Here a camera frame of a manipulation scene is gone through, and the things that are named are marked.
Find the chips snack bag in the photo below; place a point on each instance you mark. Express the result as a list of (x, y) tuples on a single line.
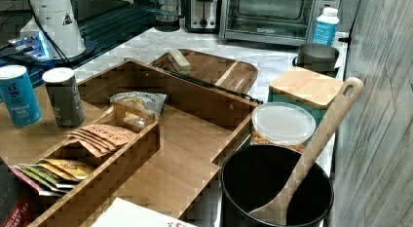
[(151, 102)]

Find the dark grey pepper canister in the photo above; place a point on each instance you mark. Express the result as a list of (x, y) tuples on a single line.
[(64, 97)]

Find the wooden spatula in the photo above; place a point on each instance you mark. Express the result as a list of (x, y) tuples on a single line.
[(275, 211)]

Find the wooden divided tray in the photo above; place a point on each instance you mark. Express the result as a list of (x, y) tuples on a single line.
[(228, 73)]

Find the red english breakfast tea box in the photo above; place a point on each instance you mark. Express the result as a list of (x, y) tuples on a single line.
[(18, 202)]

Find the plastic container with white lid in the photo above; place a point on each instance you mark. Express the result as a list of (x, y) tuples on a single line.
[(283, 124)]

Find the blue white bottle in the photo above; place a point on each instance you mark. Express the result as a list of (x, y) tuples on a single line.
[(326, 25)]

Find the grey mug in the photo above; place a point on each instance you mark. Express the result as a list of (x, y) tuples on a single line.
[(316, 57)]

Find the stainless toaster oven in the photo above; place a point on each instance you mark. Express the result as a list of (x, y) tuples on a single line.
[(283, 22)]

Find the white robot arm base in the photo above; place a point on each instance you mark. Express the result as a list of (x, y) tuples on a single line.
[(54, 22)]

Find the wooden organizer drawer box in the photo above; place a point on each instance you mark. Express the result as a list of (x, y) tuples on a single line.
[(170, 163)]

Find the glass coffee maker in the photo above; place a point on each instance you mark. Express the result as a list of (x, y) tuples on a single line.
[(168, 14)]

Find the black utensil pot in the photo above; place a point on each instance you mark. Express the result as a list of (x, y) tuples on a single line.
[(254, 175)]

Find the teal canister with bamboo lid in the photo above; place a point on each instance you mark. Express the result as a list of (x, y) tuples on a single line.
[(307, 89)]

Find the white paper box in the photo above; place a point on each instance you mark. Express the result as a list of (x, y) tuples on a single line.
[(122, 213)]

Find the brown tea sachets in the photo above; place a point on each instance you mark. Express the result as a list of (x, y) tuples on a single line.
[(100, 139)]

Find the black silver toaster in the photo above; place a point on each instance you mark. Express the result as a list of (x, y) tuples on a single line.
[(202, 16)]

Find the blue salt canister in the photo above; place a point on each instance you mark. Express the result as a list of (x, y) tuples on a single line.
[(18, 95)]

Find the yellow green tea sachets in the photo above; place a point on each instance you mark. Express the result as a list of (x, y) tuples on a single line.
[(53, 177)]

